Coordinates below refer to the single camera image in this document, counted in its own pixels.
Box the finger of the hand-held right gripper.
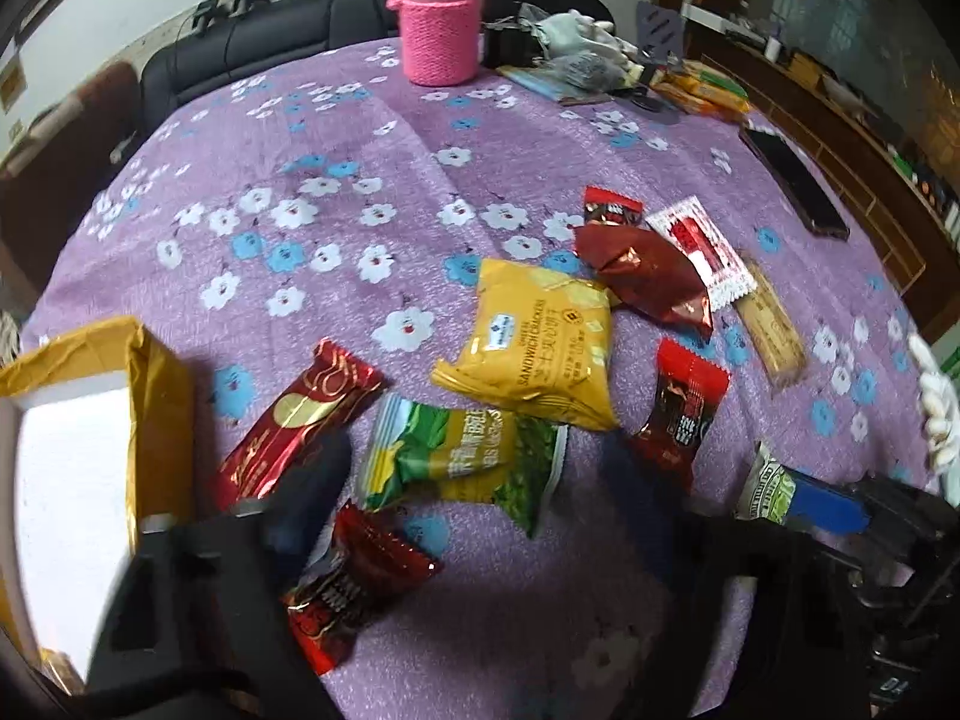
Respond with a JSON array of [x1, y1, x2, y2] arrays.
[[784, 469, 912, 537]]

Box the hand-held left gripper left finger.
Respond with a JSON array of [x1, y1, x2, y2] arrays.
[[86, 431, 357, 720]]

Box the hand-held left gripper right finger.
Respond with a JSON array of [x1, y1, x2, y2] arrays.
[[600, 439, 878, 720]]

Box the green white snack packet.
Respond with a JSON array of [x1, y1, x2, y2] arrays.
[[735, 441, 800, 524]]

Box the long red gold snack packet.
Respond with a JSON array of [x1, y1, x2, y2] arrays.
[[212, 337, 391, 511]]

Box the red foil candy packet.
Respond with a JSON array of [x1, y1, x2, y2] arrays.
[[283, 502, 443, 676]]

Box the green yellow snack packet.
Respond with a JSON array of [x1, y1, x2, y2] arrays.
[[358, 392, 569, 539]]

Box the tan snack bar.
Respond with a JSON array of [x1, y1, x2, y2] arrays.
[[731, 259, 809, 389]]

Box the cardboard box with gold tape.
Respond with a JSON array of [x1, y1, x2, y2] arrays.
[[0, 317, 196, 691]]

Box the yellow cracker packet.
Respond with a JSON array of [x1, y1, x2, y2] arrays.
[[430, 257, 622, 432]]

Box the dark red foil packet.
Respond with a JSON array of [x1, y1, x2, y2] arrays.
[[574, 223, 715, 342]]

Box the red white snack packet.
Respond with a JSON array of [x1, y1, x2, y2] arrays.
[[645, 196, 755, 312]]

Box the small red black candy packet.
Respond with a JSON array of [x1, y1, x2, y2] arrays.
[[583, 186, 646, 230]]

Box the person's right hand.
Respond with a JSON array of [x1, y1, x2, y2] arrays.
[[909, 330, 960, 470]]

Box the black smartphone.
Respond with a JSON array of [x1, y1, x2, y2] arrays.
[[739, 127, 851, 241]]

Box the purple floral tablecloth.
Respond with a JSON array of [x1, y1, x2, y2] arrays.
[[22, 37, 938, 720]]

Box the wooden cabinet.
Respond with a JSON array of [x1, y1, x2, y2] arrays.
[[652, 0, 960, 346]]

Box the yellow orange packets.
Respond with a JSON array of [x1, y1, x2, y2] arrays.
[[652, 64, 751, 125]]

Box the brown chair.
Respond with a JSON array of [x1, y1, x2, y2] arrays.
[[0, 60, 147, 278]]

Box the blue booklet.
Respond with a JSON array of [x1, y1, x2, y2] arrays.
[[499, 64, 638, 106]]

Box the dark grey mesh pouch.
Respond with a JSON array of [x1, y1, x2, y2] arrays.
[[540, 52, 627, 91]]

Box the black leather sofa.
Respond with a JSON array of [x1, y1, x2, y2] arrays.
[[141, 0, 616, 128]]

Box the white gloves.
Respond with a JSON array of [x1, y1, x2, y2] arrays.
[[551, 10, 638, 65]]

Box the purple phone stand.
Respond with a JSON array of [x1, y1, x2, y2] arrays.
[[626, 1, 687, 121]]

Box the small black box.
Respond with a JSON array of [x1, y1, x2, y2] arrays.
[[484, 19, 541, 68]]

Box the pink bottle with knitted sleeve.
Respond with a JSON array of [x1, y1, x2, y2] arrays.
[[386, 0, 482, 87]]

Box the clear plastic bag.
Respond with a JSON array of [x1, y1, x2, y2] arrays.
[[517, 2, 578, 46]]

